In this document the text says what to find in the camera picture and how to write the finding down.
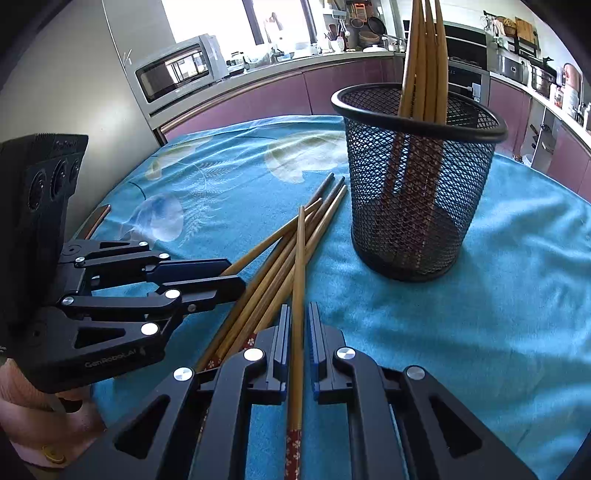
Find bamboo chopstick red floral end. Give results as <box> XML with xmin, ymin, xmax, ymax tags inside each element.
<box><xmin>284</xmin><ymin>206</ymin><xmax>305</xmax><ymax>479</ymax></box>

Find bamboo chopstick pile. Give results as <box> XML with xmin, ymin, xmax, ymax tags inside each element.
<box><xmin>230</xmin><ymin>184</ymin><xmax>349</xmax><ymax>356</ymax></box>

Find purple kitchen cabinets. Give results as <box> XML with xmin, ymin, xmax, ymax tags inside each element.
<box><xmin>156</xmin><ymin>52</ymin><xmax>590</xmax><ymax>199</ymax></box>

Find person's left hand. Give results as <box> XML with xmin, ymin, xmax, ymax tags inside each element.
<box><xmin>1</xmin><ymin>359</ymin><xmax>105</xmax><ymax>469</ymax></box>

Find brown chair back edge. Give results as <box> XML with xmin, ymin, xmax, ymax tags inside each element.
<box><xmin>78</xmin><ymin>204</ymin><xmax>111</xmax><ymax>240</ymax></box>

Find blue printed tablecloth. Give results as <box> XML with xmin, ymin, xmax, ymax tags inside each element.
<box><xmin>96</xmin><ymin>115</ymin><xmax>590</xmax><ymax>479</ymax></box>

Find silver microwave oven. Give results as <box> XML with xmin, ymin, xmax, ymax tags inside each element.
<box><xmin>123</xmin><ymin>34</ymin><xmax>229</xmax><ymax>130</ymax></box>

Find black mesh utensil holder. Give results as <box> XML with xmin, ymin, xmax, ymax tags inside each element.
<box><xmin>331</xmin><ymin>83</ymin><xmax>508</xmax><ymax>282</ymax></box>

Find black frying pan hanging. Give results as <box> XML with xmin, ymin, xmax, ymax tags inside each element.
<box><xmin>367</xmin><ymin>16</ymin><xmax>387</xmax><ymax>37</ymax></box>

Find black built-in oven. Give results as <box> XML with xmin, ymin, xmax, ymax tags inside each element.
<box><xmin>444</xmin><ymin>22</ymin><xmax>490</xmax><ymax>106</ymax></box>

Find steel pot on counter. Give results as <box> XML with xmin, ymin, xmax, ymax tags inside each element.
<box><xmin>531</xmin><ymin>65</ymin><xmax>557</xmax><ymax>99</ymax></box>

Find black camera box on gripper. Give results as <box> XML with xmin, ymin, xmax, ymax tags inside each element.
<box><xmin>0</xmin><ymin>133</ymin><xmax>89</xmax><ymax>356</ymax></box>

